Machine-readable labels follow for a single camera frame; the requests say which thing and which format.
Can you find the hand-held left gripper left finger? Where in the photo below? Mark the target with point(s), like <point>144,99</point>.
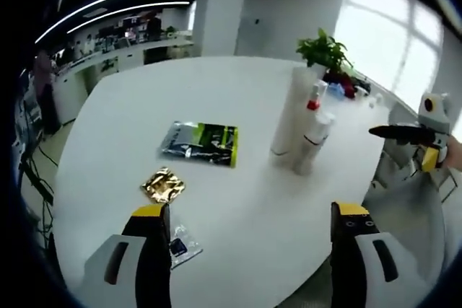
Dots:
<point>144,268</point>

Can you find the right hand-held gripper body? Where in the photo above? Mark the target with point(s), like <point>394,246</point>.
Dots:
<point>435,113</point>

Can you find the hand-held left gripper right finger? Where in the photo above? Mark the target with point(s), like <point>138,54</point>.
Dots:
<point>350,268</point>

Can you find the small clear skincare sachet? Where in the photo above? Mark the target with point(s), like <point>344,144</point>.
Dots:
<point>184,246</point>

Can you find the gold foil skincare sachet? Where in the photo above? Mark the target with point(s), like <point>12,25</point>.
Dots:
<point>162,185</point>

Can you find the red-collared white skincare bottle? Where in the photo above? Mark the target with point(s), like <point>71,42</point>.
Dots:
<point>314,105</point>

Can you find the small clear-capped skincare bottle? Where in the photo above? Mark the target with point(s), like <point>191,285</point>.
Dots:
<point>307,156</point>

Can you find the green silver skincare sachet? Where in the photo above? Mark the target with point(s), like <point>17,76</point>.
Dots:
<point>202,142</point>

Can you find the person's right hand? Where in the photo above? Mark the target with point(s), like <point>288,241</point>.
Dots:
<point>454,154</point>

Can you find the grey mesh office chair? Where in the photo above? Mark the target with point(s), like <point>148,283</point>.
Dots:
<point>397,178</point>

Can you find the small white table ornament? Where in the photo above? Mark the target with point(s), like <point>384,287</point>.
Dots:
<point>377,99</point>

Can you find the blue plastic bag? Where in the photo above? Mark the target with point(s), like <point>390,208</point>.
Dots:
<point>335,91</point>

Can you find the potted green plant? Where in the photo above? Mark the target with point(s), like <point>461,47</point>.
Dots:
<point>325,52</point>

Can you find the long white counter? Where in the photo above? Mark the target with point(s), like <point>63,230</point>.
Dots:
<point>79,84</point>

